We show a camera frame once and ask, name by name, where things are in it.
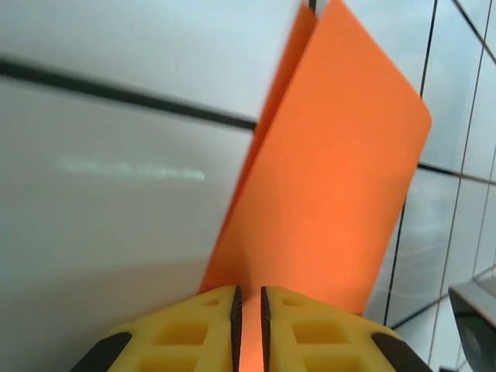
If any orange square paper sheet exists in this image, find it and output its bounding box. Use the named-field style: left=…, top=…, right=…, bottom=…
left=196, top=0, right=433, bottom=372

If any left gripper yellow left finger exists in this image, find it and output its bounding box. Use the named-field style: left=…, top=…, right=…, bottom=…
left=69, top=285, right=243, bottom=372

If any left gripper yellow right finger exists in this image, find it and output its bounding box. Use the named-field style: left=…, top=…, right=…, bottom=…
left=259, top=285, right=432, bottom=372

